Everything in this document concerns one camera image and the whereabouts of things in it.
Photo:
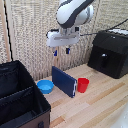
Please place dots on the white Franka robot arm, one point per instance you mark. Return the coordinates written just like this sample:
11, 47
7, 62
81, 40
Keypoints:
74, 12

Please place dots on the black appliance box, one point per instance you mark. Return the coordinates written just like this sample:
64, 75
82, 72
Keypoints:
110, 53

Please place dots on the black fabric storage box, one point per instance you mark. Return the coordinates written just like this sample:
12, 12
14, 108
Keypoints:
19, 96

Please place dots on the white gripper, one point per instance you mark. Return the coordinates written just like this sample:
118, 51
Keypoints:
62, 38

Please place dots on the red plastic cup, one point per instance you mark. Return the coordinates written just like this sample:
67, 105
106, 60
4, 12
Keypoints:
82, 85

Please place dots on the blue plastic bowl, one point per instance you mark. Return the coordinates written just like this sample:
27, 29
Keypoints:
45, 86

